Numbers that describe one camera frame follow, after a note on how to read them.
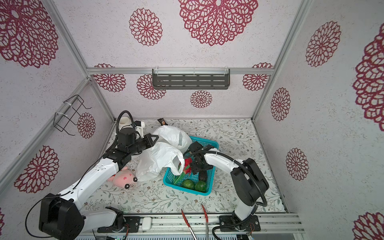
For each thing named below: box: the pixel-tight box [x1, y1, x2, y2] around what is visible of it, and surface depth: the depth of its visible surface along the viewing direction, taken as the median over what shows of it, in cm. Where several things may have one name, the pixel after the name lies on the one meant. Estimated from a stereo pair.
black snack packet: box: [157, 117, 168, 126], surface depth 119 cm
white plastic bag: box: [136, 125, 193, 181], surface depth 77 cm
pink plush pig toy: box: [108, 167, 138, 190], surface depth 84 cm
